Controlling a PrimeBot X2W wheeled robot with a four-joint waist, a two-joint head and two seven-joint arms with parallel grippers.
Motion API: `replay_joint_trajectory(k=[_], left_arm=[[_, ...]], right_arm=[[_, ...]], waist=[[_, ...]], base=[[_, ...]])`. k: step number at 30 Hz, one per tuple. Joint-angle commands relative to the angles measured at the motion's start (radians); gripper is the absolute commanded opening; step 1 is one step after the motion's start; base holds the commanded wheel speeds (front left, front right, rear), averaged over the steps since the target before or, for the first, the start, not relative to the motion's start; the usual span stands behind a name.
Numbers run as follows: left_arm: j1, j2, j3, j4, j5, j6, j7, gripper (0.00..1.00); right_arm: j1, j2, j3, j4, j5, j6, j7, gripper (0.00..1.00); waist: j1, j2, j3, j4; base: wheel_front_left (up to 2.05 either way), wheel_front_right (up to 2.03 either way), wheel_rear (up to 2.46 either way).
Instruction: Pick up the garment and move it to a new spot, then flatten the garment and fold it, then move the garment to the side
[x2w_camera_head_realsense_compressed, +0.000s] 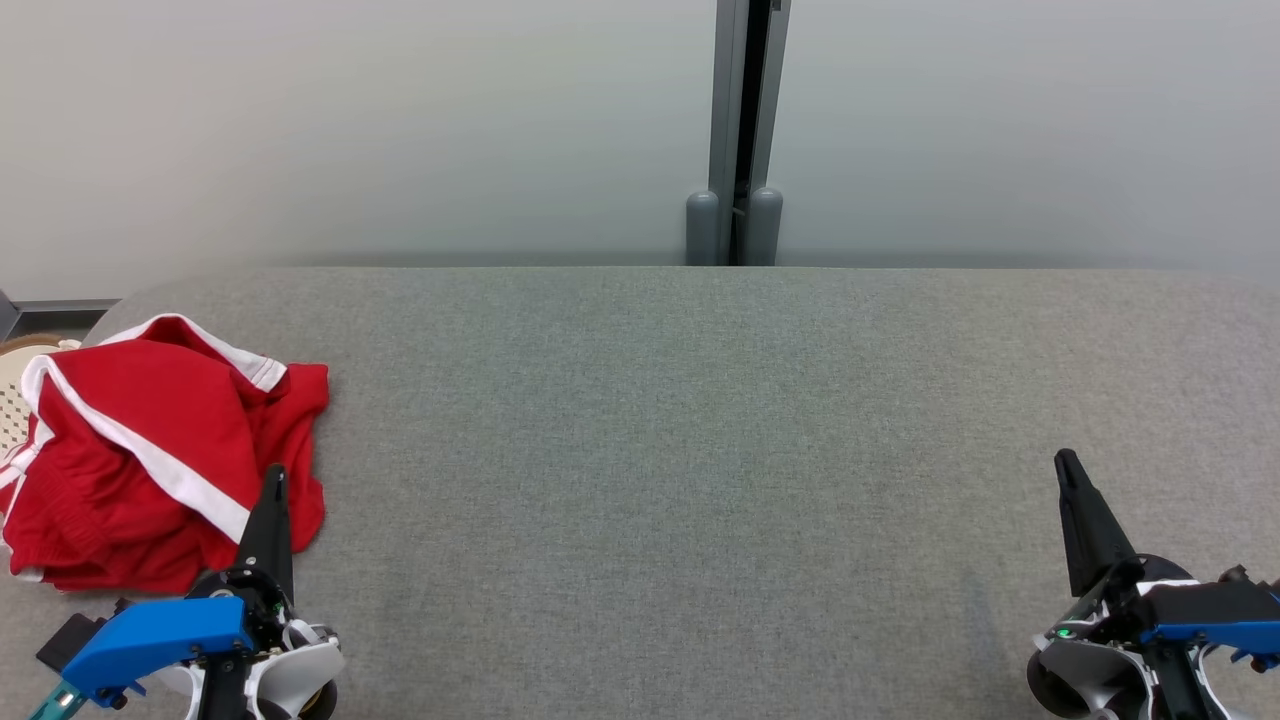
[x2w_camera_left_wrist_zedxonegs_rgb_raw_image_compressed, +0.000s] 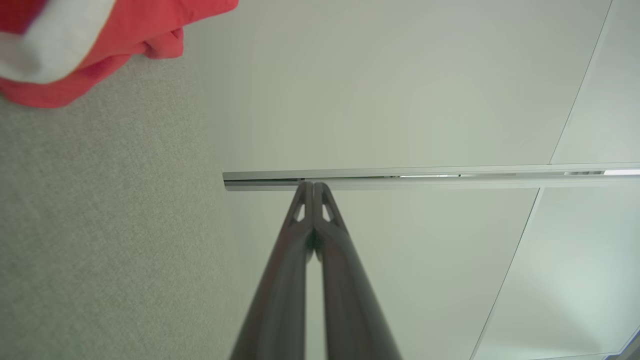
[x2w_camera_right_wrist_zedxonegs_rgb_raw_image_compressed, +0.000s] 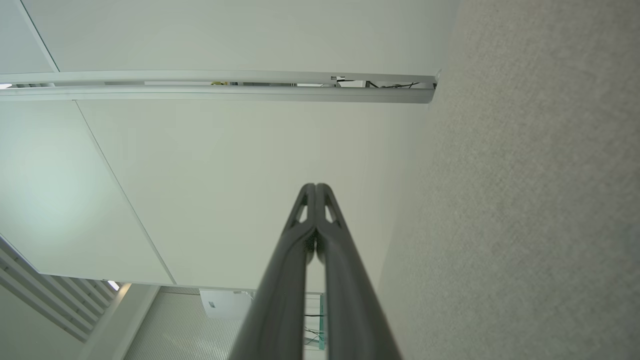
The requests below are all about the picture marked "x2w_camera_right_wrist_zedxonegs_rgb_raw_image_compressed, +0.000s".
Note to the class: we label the green-tinted glass panel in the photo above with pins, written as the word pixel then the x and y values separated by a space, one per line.
pixel 321 320

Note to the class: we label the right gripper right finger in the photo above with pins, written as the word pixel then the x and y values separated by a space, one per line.
pixel 350 310

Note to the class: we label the white slatted louvre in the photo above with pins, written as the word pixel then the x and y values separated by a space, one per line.
pixel 60 300

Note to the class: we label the grey fabric sofa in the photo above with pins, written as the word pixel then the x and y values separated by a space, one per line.
pixel 525 200

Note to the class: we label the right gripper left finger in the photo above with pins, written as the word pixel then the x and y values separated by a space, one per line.
pixel 280 310

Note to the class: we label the grey aluminium partition post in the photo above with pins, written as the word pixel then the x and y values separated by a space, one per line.
pixel 200 93

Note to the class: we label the white wall box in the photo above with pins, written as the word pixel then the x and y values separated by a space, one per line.
pixel 225 302

